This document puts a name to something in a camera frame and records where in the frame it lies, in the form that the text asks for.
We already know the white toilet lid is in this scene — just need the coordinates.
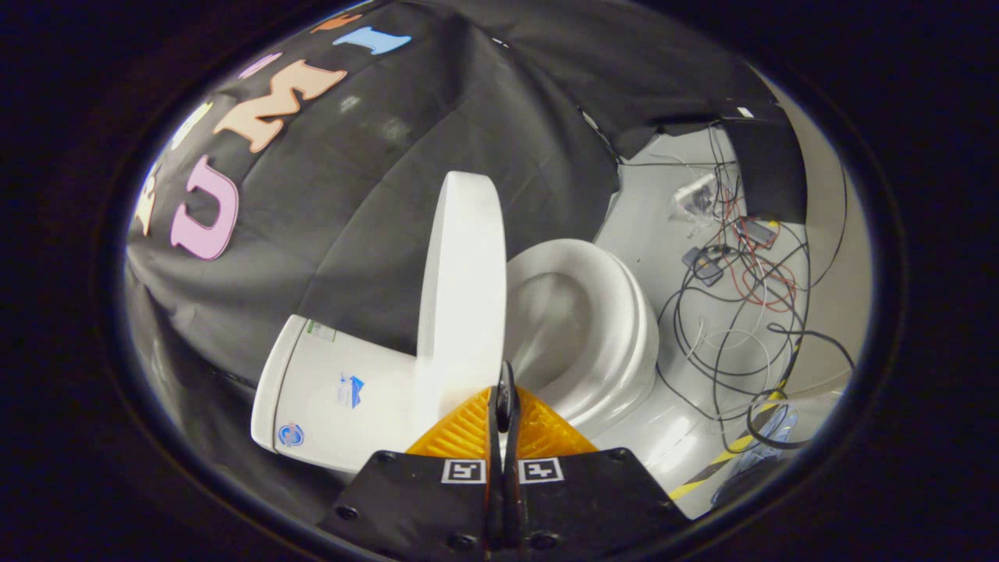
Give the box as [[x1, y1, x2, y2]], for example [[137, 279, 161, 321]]
[[412, 171, 508, 442]]

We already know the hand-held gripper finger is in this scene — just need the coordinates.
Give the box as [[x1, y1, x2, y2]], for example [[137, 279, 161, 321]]
[[316, 361, 508, 557], [499, 361, 691, 557]]

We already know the small clear plastic bag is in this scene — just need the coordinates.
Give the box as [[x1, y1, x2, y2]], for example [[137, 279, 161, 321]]
[[670, 175, 719, 237]]

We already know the black backdrop cloth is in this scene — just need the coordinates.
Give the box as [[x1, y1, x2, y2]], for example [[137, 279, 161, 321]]
[[125, 0, 809, 500]]

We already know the small grey device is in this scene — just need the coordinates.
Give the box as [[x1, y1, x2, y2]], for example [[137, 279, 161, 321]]
[[682, 246, 724, 283]]

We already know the tangle of thin cables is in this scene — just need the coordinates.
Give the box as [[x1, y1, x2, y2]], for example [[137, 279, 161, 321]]
[[654, 117, 859, 454]]

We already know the yellow black striped tape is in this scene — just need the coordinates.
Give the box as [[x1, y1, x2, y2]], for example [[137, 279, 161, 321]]
[[667, 336, 805, 501]]

